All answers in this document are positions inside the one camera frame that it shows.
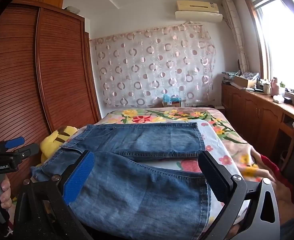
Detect wooden chair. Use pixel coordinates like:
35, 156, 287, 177
278, 117, 294, 166

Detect cardboard box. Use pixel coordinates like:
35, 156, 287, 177
233, 75, 258, 89

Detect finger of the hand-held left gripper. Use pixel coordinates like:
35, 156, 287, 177
10, 143, 40, 161
0, 137, 25, 153

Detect pink figurine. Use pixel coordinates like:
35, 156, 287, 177
270, 77, 281, 96

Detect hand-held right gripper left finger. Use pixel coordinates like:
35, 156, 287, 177
13, 150, 96, 240

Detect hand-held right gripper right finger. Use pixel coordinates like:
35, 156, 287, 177
198, 151, 281, 240

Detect floral blanket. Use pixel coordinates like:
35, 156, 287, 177
97, 107, 279, 183

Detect window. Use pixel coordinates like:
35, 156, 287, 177
242, 0, 294, 96

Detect brown slatted wardrobe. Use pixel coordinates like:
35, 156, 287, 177
0, 0, 102, 205

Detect yellow plush toy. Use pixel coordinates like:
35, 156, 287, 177
35, 126, 79, 168

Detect red cloth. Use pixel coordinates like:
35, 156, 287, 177
258, 154, 294, 203

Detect box with blue items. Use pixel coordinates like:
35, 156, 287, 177
161, 94, 183, 108

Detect blue denim pants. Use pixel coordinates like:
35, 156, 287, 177
30, 122, 212, 240

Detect sheer circle pattern curtain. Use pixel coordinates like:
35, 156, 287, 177
89, 24, 217, 108

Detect wall air conditioner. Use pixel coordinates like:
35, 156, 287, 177
174, 0, 224, 22

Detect wooden sideboard cabinet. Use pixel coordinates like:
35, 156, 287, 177
221, 80, 294, 174

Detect strawberry print bed sheet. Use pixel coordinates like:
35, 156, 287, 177
30, 119, 243, 230

